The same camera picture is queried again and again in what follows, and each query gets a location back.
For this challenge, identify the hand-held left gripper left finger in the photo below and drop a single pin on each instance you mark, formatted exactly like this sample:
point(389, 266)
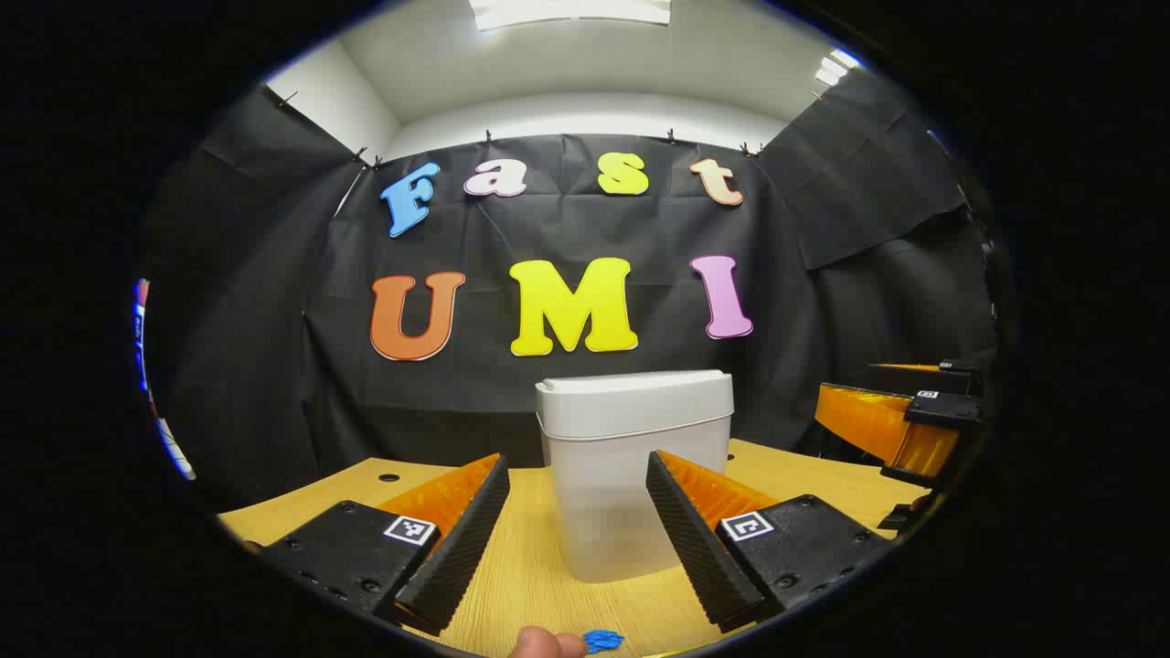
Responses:
point(462, 548)

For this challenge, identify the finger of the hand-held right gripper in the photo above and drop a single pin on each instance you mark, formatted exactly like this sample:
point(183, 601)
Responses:
point(868, 420)
point(923, 376)

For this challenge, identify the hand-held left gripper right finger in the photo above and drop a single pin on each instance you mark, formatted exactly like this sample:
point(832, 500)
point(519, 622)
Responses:
point(699, 548)

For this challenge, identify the blue paper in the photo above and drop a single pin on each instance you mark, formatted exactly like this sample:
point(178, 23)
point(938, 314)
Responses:
point(601, 641)

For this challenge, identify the white desktop garbage bin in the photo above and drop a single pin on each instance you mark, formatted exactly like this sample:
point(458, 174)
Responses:
point(622, 429)

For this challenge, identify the wooden desktop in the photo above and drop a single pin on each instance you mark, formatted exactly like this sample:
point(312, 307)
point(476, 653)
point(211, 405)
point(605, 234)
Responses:
point(530, 567)

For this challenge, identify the black backdrop cloth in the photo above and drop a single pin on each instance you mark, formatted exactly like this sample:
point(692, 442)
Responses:
point(274, 366)

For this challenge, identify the white side table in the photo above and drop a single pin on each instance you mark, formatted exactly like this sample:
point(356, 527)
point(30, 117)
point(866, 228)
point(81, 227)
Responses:
point(175, 448)

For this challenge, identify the small ceiling light panel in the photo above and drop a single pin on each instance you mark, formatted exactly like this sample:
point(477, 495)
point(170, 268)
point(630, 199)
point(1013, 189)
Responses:
point(839, 70)

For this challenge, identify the computer monitor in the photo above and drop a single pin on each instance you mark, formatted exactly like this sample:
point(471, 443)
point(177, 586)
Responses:
point(140, 338)

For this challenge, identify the large ceiling light panel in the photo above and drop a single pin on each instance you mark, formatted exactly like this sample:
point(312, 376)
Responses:
point(567, 11)

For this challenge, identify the black table edge bracket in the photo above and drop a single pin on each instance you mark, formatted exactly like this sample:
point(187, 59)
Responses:
point(905, 516)

